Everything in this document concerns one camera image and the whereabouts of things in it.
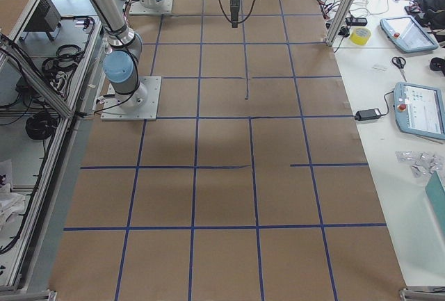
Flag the clear plastic parts bags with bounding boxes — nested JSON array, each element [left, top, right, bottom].
[[395, 151, 444, 178]]

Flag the teal board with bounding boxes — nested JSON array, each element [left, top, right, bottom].
[[425, 171, 445, 224]]

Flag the blue teach pendant far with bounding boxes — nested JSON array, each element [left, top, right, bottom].
[[380, 16, 439, 53]]

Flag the blue teach pendant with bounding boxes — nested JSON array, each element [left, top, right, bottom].
[[393, 82, 444, 140], [380, 16, 439, 53]]

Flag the black handled scissors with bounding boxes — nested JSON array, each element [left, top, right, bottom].
[[391, 56, 407, 82]]

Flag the aluminium frame post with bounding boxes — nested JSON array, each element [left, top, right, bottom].
[[325, 0, 354, 47]]

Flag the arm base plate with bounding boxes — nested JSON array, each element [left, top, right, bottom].
[[100, 76, 162, 121], [129, 0, 173, 16]]

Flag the black coiled cable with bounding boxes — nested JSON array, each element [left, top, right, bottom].
[[25, 109, 58, 141]]

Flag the yellow tape roll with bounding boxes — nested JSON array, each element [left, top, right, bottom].
[[350, 27, 371, 46]]

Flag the aluminium frame rail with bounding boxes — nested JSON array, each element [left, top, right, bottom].
[[1, 0, 102, 296]]

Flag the black power adapter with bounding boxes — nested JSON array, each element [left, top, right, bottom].
[[354, 108, 382, 122]]

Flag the blue teach pendant near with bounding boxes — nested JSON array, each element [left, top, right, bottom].
[[393, 82, 444, 140]]

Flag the grey electronics box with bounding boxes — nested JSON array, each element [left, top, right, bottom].
[[24, 0, 61, 41]]

